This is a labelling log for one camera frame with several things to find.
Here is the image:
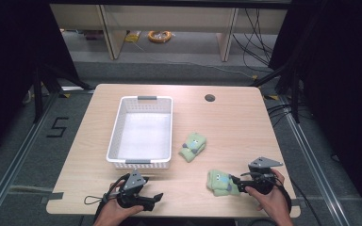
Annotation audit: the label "black tape strip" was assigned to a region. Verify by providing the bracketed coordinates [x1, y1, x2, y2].
[40, 191, 65, 205]

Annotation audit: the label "black curtain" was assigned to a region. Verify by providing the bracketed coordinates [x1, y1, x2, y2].
[267, 0, 362, 218]
[0, 0, 80, 166]

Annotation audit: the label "bundle of black cables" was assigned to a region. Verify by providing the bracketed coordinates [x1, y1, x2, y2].
[231, 8, 275, 73]

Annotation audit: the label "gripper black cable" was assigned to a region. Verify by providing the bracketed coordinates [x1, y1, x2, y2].
[83, 194, 110, 222]
[274, 177, 323, 226]

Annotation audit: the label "yellow bundle on floor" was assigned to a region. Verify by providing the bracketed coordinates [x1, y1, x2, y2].
[124, 30, 141, 43]

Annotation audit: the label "person's right hand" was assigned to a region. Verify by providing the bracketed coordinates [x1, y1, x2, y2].
[244, 169, 294, 221]

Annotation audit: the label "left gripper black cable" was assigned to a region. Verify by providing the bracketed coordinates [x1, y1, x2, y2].
[83, 194, 110, 222]

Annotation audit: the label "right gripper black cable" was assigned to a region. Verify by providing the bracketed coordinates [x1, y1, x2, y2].
[274, 177, 323, 226]

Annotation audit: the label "orange cable coil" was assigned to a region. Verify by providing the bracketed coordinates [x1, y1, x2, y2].
[147, 29, 173, 44]

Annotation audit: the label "black metal stand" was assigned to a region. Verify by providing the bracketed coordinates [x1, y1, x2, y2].
[248, 60, 304, 124]
[32, 62, 92, 124]

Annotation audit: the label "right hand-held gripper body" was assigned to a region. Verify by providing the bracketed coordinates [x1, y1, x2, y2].
[239, 156, 284, 196]

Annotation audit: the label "black floor cables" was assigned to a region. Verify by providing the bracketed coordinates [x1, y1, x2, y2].
[265, 103, 296, 128]

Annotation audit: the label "white plastic basket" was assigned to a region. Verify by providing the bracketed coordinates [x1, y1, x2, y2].
[106, 95, 173, 170]

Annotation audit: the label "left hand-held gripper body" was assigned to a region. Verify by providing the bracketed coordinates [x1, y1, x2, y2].
[107, 169, 149, 211]

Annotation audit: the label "aluminium floor rail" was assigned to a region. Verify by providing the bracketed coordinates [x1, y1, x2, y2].
[282, 95, 347, 226]
[0, 91, 61, 222]

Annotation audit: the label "person's left hand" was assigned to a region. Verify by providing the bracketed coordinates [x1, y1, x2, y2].
[93, 181, 145, 226]

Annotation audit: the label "green sock pair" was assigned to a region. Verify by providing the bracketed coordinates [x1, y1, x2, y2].
[206, 169, 241, 198]
[178, 132, 207, 163]

